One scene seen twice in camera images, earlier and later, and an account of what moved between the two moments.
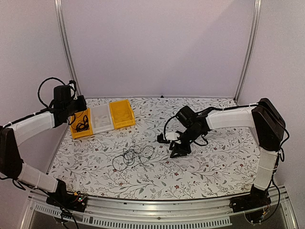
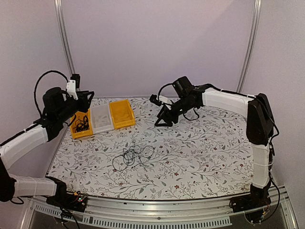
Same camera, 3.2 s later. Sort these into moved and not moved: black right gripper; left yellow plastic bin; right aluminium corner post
Moved: black right gripper
Not moved: left yellow plastic bin; right aluminium corner post
